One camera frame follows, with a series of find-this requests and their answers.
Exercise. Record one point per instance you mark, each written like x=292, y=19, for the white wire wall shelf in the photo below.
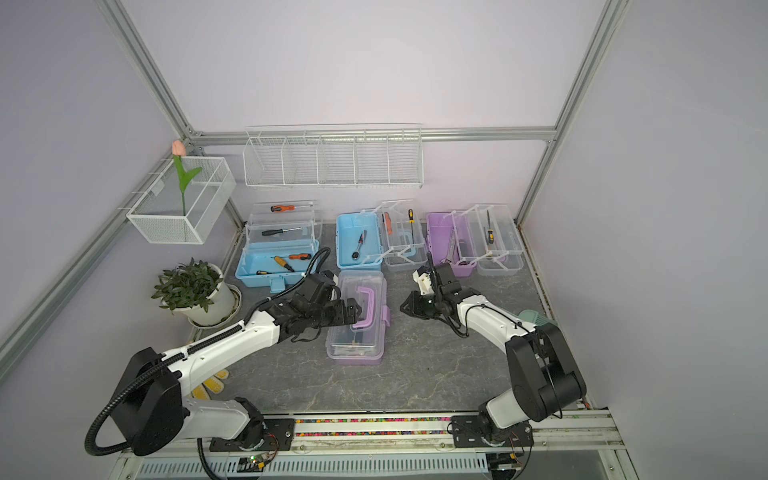
x=334, y=156

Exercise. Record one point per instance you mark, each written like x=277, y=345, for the green dustpan brush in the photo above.
x=535, y=317

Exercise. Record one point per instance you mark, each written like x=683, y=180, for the white mesh wall basket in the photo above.
x=157, y=214

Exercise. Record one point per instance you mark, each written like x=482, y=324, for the purple toolbox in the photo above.
x=361, y=343
x=482, y=239

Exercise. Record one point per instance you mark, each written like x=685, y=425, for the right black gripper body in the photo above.
x=423, y=306

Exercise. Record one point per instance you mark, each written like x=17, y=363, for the yellow rubber glove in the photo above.
x=214, y=385

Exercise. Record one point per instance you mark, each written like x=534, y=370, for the pink artificial tulip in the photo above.
x=185, y=177

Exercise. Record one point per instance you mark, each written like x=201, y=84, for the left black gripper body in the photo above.
x=329, y=315

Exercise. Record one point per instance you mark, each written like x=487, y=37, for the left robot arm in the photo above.
x=152, y=404

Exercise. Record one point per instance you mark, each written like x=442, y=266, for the orange screwdriver in lid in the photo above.
x=290, y=207

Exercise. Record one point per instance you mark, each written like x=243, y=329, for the blue toolbox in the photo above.
x=388, y=243
x=257, y=267

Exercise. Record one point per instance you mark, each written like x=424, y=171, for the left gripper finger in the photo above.
x=349, y=303
x=346, y=317

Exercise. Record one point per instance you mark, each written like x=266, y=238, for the potted green plant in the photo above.
x=198, y=290

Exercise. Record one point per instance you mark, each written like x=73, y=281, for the black screwdriver in tray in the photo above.
x=274, y=232

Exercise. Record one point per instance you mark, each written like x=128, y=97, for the yellow black screwdriver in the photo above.
x=411, y=220

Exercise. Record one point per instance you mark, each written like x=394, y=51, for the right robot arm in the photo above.
x=544, y=375

